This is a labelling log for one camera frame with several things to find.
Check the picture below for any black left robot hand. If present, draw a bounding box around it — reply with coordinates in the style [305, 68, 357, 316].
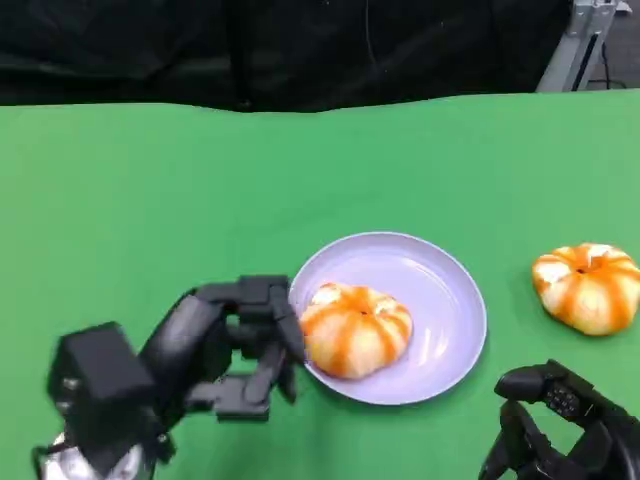
[137, 274, 307, 426]

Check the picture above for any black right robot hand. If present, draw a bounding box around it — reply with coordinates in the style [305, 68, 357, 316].
[478, 358, 640, 480]

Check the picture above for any orange white toy bread roll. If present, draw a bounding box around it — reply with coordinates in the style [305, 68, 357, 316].
[531, 242, 640, 337]
[298, 282, 414, 380]

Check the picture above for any green table cloth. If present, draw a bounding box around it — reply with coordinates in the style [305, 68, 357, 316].
[0, 87, 640, 480]

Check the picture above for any lilac plate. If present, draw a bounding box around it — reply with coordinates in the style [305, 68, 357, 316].
[287, 231, 488, 406]

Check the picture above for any black backdrop curtain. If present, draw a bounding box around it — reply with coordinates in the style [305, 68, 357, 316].
[0, 0, 572, 114]

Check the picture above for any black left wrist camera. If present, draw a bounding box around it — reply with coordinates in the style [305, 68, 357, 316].
[46, 321, 177, 477]

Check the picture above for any black floor cable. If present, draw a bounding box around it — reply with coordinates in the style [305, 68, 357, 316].
[586, 41, 628, 90]

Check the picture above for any grey metal frame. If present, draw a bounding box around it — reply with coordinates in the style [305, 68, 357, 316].
[535, 0, 620, 93]

